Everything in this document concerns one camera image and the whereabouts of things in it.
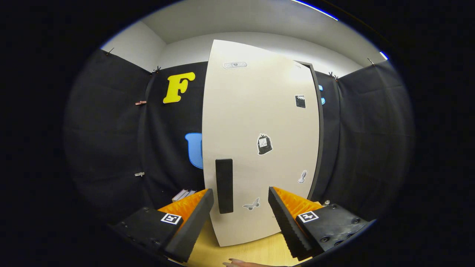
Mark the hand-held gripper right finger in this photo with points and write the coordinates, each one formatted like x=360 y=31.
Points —
x=285 y=226

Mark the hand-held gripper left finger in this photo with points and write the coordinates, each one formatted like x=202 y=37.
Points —
x=193 y=226

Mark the grey shoe cabinet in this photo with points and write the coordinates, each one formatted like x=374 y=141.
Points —
x=321 y=141

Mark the white clip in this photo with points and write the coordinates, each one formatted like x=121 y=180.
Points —
x=139 y=174

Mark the black backdrop cloth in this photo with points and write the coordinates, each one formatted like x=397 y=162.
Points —
x=104 y=141

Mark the black clip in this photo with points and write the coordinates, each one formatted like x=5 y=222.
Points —
x=333 y=76
x=156 y=69

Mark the small ceiling light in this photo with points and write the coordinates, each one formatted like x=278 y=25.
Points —
x=384 y=55

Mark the long ceiling light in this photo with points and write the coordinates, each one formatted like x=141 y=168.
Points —
x=315 y=8

